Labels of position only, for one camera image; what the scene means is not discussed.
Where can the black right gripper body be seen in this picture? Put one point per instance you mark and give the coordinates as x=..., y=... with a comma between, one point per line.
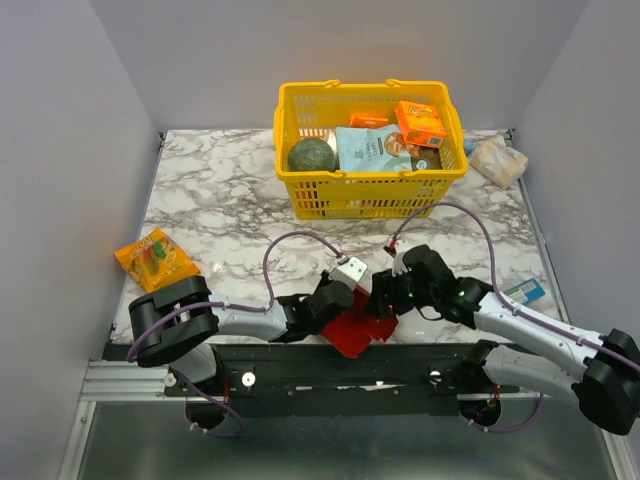
x=382, y=296

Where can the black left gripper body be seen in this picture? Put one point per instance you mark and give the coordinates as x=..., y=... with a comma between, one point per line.
x=323, y=281

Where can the red paper box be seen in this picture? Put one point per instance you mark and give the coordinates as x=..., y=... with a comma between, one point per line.
x=354, y=330

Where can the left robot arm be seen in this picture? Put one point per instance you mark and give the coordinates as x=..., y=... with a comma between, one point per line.
x=171, y=324

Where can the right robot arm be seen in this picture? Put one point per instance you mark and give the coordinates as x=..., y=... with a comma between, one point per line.
x=599, y=373

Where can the large orange snack box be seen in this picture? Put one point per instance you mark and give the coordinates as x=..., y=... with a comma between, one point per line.
x=420, y=124

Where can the small orange flat box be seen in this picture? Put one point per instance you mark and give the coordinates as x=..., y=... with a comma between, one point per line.
x=367, y=121

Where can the blue small packet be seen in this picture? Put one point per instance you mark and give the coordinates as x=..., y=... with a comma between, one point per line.
x=526, y=292

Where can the yellow plastic shopping basket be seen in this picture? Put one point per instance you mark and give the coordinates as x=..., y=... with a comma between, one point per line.
x=310, y=109

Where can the beige tissue packet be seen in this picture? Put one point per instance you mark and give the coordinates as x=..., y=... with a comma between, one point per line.
x=498, y=162

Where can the green round melon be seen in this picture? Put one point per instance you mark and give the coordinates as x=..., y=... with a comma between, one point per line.
x=311, y=154

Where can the light blue chips bag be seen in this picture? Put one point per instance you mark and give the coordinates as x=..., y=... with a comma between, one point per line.
x=382, y=150

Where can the blue item behind basket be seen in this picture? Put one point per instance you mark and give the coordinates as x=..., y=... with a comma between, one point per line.
x=468, y=146

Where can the orange gummy candy bag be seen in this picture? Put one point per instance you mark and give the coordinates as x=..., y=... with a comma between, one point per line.
x=156, y=261

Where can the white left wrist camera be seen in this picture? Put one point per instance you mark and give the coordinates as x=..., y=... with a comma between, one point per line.
x=349, y=270

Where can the black mounting base plate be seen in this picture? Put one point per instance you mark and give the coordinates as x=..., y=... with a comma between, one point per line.
x=316, y=380

